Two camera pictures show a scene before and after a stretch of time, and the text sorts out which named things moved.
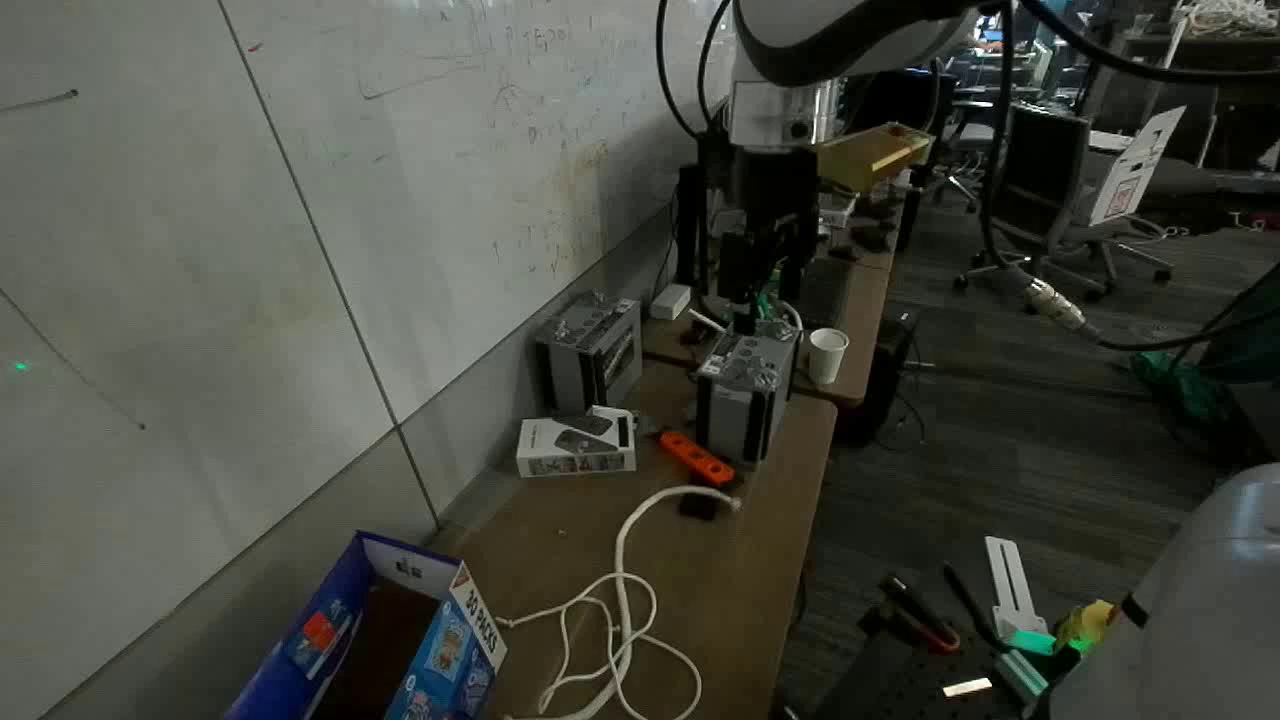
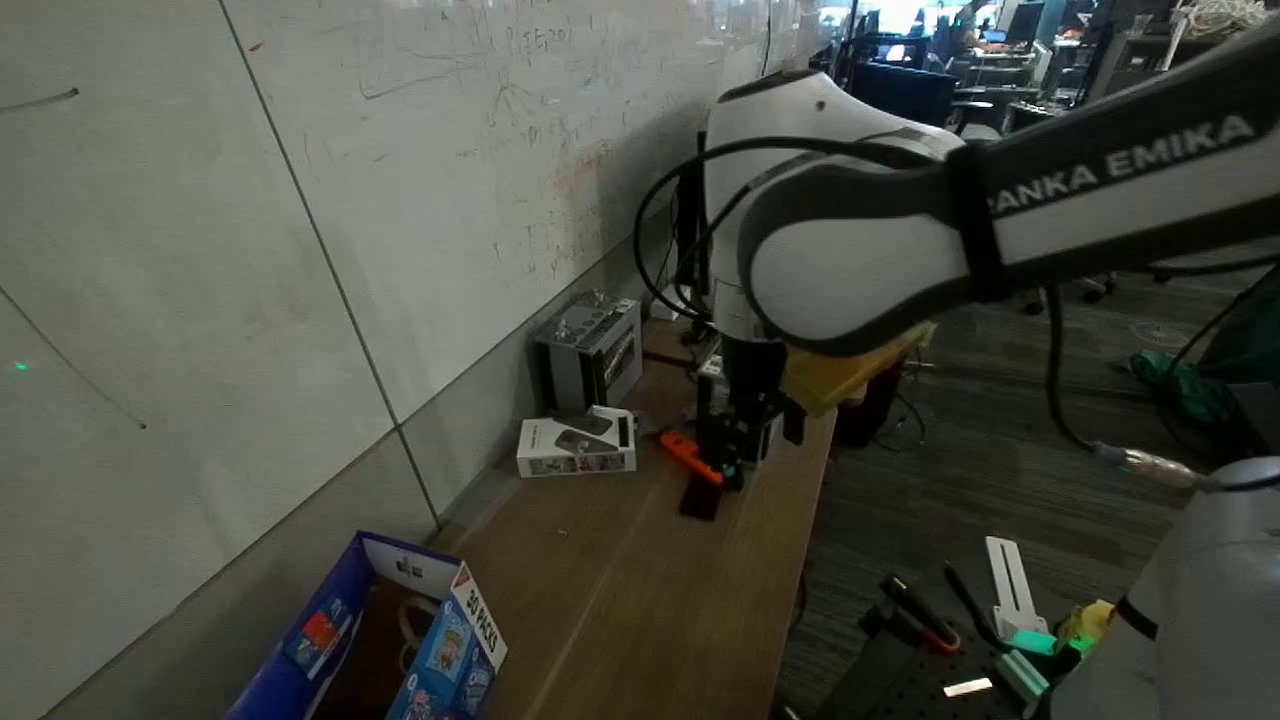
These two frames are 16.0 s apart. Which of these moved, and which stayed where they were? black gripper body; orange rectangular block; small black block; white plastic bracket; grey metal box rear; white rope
Moved: white rope; black gripper body
Stayed: orange rectangular block; white plastic bracket; grey metal box rear; small black block
